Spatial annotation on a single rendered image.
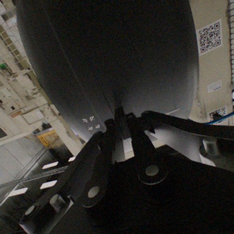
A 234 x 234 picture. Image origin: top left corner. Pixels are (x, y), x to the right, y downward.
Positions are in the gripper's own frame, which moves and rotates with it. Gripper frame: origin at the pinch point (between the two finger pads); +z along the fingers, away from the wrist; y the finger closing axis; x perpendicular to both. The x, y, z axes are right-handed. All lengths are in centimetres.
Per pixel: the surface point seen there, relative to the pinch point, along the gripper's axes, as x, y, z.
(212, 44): 3.7, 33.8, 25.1
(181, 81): 1.0, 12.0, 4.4
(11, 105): 75, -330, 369
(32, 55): 15.6, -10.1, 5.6
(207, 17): 11.4, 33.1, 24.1
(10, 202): -438, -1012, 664
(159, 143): -44, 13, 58
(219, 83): -9.5, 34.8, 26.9
